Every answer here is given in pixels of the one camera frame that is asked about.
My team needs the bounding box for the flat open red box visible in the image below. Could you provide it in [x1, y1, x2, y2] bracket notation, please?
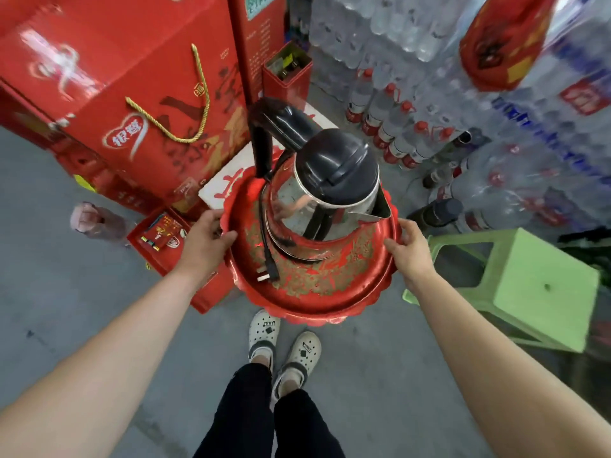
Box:
[126, 207, 238, 315]

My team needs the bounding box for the person's left white clog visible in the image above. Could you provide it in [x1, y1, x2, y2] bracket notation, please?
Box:
[248, 309, 282, 373]

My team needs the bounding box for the steel electric kettle black lid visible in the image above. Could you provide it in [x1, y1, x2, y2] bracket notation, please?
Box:
[248, 97, 393, 263]

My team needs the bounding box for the person's right leg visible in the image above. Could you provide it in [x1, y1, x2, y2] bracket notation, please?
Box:
[272, 377, 346, 458]

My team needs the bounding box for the large red rope-handled gift box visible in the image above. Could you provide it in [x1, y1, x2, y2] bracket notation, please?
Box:
[0, 0, 252, 218]

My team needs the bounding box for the person's leg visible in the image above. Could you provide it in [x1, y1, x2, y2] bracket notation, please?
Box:
[193, 361, 276, 458]
[272, 377, 346, 458]

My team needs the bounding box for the green plastic stool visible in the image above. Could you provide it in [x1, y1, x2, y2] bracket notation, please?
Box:
[402, 227, 601, 354]

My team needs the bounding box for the person's right white clog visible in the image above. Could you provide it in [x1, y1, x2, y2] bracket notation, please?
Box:
[270, 331, 322, 402]

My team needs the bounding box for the person's left leg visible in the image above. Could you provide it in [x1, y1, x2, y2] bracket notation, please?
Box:
[193, 361, 276, 458]

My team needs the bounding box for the pink drinking bottle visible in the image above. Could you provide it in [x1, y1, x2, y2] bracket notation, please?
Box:
[70, 201, 135, 245]

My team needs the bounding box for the black kettle power cord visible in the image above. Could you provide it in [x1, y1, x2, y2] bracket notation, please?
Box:
[256, 150, 335, 285]

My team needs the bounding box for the person's left forearm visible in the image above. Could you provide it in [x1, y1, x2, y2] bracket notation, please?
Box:
[0, 268, 205, 458]

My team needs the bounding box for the round red gold-patterned tray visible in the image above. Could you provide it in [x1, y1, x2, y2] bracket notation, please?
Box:
[220, 178, 403, 328]

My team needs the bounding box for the stack of low red boxes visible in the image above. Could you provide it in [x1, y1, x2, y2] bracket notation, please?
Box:
[0, 80, 160, 216]

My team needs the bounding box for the row of red-capped bottles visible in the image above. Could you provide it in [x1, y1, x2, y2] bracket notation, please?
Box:
[345, 68, 474, 170]

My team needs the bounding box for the person's right hand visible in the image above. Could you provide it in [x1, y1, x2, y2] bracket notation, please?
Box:
[384, 219, 438, 294]

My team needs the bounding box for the red yellow plastic bag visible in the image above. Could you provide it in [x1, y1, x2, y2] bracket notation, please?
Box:
[459, 0, 559, 93]

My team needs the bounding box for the person's left hand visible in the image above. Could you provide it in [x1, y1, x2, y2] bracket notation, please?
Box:
[173, 210, 238, 288]

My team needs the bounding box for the person's white clog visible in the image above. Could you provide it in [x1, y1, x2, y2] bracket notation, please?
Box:
[248, 309, 282, 373]
[270, 331, 322, 402]

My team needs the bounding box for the person's right forearm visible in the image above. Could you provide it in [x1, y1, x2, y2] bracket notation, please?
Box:
[409, 274, 611, 458]

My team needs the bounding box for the stack of wrapped water bottles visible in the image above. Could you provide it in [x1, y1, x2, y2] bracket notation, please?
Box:
[305, 0, 611, 236]

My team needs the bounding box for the tall red carton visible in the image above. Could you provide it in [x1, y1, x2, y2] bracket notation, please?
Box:
[226, 0, 290, 106]

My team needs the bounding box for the small open red box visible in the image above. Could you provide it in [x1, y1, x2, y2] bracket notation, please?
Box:
[261, 41, 315, 111]

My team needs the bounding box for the white red-printed flat box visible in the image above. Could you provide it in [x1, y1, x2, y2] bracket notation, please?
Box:
[198, 102, 340, 213]

